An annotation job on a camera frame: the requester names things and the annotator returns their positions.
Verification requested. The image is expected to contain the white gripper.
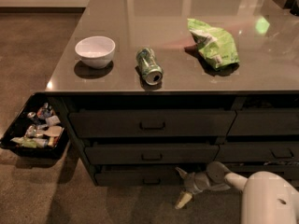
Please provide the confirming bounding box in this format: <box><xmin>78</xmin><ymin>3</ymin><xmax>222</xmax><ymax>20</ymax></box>
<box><xmin>175</xmin><ymin>167</ymin><xmax>231</xmax><ymax>209</ymax></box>

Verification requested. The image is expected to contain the drawer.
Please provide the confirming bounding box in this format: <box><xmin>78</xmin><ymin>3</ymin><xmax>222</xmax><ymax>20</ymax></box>
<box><xmin>68</xmin><ymin>109</ymin><xmax>235</xmax><ymax>138</ymax></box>
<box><xmin>85</xmin><ymin>144</ymin><xmax>219</xmax><ymax>164</ymax></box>
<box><xmin>94</xmin><ymin>165</ymin><xmax>181</xmax><ymax>186</ymax></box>
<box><xmin>215</xmin><ymin>142</ymin><xmax>299</xmax><ymax>162</ymax></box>
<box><xmin>226</xmin><ymin>163</ymin><xmax>299</xmax><ymax>180</ymax></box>
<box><xmin>228</xmin><ymin>109</ymin><xmax>299</xmax><ymax>136</ymax></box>

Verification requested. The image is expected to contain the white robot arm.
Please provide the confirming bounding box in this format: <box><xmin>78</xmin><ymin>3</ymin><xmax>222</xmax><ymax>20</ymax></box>
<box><xmin>175</xmin><ymin>161</ymin><xmax>299</xmax><ymax>224</ymax></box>

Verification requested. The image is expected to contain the dark drawer cabinet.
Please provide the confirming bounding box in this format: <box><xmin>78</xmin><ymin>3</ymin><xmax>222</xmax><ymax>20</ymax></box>
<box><xmin>46</xmin><ymin>0</ymin><xmax>299</xmax><ymax>185</ymax></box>

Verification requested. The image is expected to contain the green soda can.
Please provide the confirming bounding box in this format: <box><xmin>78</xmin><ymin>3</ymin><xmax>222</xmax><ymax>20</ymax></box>
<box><xmin>136</xmin><ymin>48</ymin><xmax>164</xmax><ymax>86</ymax></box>

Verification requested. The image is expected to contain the white paper cup in bin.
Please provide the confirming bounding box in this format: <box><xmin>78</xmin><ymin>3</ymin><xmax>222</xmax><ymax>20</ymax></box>
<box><xmin>42</xmin><ymin>126</ymin><xmax>63</xmax><ymax>137</ymax></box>

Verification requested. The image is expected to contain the green chip bag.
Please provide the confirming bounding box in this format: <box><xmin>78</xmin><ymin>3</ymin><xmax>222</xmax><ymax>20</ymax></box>
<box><xmin>188</xmin><ymin>19</ymin><xmax>240</xmax><ymax>71</ymax></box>

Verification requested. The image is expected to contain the black trash bin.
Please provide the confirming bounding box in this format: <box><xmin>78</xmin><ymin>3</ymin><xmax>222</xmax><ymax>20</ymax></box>
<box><xmin>0</xmin><ymin>93</ymin><xmax>68</xmax><ymax>160</ymax></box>

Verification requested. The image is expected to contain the colourful wrapper in bin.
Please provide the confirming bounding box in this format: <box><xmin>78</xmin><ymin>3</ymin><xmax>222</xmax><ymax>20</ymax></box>
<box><xmin>36</xmin><ymin>103</ymin><xmax>55</xmax><ymax>119</ymax></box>

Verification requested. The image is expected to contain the white ceramic bowl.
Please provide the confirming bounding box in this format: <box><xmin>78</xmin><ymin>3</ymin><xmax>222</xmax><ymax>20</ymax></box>
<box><xmin>75</xmin><ymin>36</ymin><xmax>116</xmax><ymax>69</ymax></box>

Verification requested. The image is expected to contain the crushed can in bin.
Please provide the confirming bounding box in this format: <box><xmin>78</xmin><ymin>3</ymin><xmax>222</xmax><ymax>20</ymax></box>
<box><xmin>25</xmin><ymin>125</ymin><xmax>43</xmax><ymax>138</ymax></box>

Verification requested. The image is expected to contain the crumpled green wrapper in bin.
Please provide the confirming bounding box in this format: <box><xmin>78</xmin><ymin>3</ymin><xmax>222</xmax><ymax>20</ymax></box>
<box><xmin>11</xmin><ymin>137</ymin><xmax>49</xmax><ymax>148</ymax></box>

